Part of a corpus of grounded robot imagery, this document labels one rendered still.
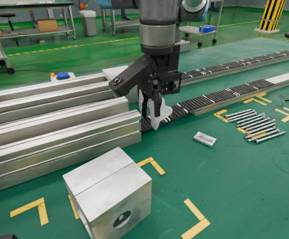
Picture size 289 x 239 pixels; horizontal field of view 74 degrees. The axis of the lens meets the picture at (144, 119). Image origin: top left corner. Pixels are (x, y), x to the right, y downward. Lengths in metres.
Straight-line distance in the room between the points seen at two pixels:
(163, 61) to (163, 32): 0.08
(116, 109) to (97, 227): 0.29
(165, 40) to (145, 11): 0.06
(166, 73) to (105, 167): 0.26
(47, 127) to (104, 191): 0.24
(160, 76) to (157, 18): 0.12
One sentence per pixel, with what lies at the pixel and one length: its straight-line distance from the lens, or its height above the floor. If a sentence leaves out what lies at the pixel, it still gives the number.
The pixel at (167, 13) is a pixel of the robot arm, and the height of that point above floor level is 1.06.
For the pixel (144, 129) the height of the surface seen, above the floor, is 0.79.
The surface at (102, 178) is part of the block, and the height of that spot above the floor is 0.87.
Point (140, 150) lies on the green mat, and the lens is 0.47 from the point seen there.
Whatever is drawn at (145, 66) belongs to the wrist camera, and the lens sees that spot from 0.43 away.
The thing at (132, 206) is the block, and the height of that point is 0.84.
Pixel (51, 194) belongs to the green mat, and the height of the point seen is 0.78.
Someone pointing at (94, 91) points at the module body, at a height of 0.85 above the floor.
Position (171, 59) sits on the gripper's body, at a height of 0.97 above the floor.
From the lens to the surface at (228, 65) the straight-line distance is 0.95.
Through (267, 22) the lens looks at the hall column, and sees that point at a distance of 6.89.
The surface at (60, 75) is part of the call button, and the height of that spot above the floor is 0.85.
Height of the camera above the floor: 1.11
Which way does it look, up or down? 35 degrees down
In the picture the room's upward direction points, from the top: straight up
